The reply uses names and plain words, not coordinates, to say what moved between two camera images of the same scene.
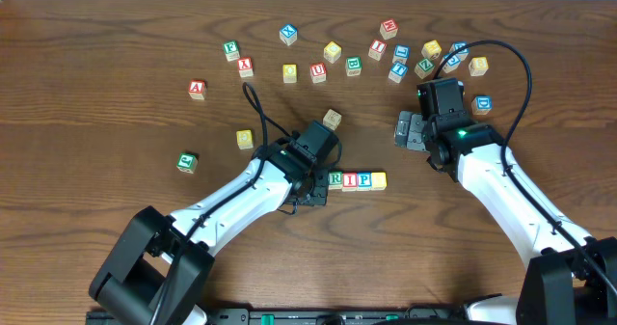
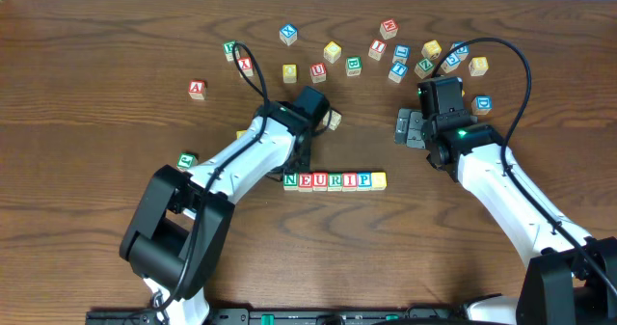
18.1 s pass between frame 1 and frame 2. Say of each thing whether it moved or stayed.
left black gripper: moved
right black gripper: stayed
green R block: stayed
